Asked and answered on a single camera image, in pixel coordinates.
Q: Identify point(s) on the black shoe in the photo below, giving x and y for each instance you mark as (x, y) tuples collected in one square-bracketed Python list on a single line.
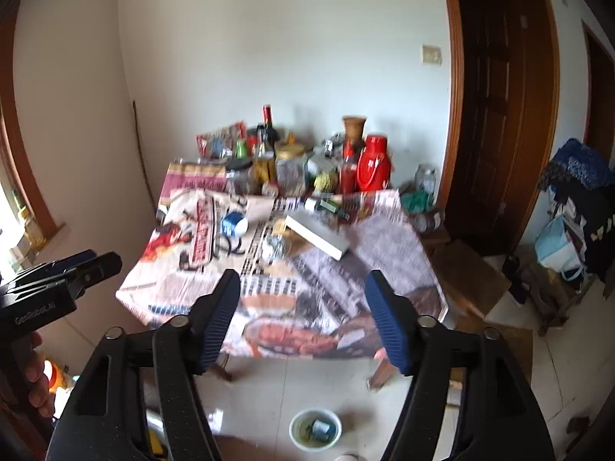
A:
[(516, 278)]

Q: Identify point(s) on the white book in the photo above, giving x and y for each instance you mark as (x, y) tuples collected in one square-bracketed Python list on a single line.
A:
[(317, 235)]

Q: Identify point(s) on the wooden door frame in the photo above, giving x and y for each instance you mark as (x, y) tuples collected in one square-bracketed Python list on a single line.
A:
[(600, 91)]

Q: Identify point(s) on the silver foil bag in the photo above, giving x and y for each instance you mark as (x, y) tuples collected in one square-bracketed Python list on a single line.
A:
[(330, 146)]

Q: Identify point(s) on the clear glass bottle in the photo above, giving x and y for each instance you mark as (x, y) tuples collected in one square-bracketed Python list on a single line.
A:
[(263, 163)]

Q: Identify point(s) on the yellow-green ball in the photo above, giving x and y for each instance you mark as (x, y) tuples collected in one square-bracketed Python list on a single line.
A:
[(325, 180)]

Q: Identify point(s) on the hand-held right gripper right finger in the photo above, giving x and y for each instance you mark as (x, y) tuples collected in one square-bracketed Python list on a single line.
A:
[(389, 326)]

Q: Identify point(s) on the dark clothing pile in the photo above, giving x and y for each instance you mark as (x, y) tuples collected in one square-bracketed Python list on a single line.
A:
[(581, 168)]

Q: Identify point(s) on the dark wine bottle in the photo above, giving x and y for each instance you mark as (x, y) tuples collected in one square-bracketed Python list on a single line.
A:
[(267, 127)]

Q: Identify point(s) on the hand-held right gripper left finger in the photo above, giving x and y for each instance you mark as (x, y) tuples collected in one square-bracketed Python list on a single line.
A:
[(218, 326)]

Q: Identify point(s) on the dark wooden door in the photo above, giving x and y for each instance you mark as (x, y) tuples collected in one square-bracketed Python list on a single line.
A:
[(499, 105)]

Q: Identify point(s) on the green glass bottle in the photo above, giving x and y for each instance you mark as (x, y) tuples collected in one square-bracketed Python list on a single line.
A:
[(326, 205)]

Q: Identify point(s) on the wooden window frame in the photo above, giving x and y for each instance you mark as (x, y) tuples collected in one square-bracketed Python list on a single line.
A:
[(19, 129)]

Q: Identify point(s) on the clear plastic cup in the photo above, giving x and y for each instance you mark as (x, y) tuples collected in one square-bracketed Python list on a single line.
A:
[(275, 246)]

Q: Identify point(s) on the glass jar with tan lid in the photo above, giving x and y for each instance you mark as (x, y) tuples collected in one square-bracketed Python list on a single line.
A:
[(290, 168)]

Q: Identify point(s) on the pink printed bag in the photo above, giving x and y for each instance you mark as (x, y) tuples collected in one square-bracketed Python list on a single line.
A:
[(197, 177)]

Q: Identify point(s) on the jar with black lid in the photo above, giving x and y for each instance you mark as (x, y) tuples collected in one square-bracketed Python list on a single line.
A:
[(239, 175)]

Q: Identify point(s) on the empty glass jar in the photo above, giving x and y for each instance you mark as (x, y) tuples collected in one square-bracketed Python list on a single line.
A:
[(425, 180)]

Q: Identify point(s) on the orange object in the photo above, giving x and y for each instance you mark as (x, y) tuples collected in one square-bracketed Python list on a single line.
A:
[(55, 377)]

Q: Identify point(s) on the wall switch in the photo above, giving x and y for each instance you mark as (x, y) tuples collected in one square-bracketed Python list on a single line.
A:
[(431, 54)]

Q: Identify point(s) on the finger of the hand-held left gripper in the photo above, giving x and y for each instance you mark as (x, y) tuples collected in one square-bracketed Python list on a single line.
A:
[(77, 257), (103, 266)]

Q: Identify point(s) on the printed tablecloth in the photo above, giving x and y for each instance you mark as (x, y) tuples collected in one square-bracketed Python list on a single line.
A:
[(307, 288)]

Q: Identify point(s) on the green cloth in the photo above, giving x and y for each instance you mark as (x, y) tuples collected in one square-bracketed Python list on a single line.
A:
[(414, 200)]

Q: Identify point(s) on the blue paper bowl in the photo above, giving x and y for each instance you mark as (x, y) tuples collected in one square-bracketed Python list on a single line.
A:
[(234, 223)]

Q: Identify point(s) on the red sauce bottle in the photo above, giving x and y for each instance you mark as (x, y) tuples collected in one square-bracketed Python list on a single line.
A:
[(347, 173)]

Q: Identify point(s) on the thin brown stick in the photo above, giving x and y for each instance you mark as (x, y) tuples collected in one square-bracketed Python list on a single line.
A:
[(141, 153)]

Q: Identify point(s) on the small green bottle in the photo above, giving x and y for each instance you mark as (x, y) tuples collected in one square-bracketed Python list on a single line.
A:
[(241, 148)]

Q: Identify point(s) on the white bowl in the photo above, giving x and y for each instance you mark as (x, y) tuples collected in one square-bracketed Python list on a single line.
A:
[(315, 430)]

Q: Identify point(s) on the light blue plastic bag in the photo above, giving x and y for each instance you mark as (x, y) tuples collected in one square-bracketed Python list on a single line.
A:
[(557, 247)]

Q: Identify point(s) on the person's left hand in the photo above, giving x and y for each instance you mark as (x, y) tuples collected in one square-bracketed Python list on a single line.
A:
[(36, 369)]

